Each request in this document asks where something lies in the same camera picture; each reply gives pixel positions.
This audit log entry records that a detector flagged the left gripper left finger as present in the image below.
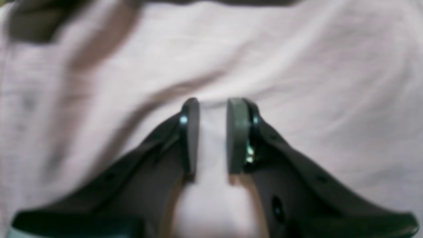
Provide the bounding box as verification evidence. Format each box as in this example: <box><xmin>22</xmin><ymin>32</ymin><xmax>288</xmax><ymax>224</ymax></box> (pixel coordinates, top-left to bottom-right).
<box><xmin>12</xmin><ymin>98</ymin><xmax>200</xmax><ymax>238</ymax></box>

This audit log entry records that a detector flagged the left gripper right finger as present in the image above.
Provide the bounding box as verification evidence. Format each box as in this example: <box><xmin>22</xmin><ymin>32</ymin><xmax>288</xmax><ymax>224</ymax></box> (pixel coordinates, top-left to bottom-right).
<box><xmin>226</xmin><ymin>98</ymin><xmax>419</xmax><ymax>238</ymax></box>

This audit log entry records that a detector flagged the mauve t-shirt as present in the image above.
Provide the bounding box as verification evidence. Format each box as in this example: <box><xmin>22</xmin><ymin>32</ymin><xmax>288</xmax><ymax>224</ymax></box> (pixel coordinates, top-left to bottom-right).
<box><xmin>1</xmin><ymin>0</ymin><xmax>422</xmax><ymax>238</ymax></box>

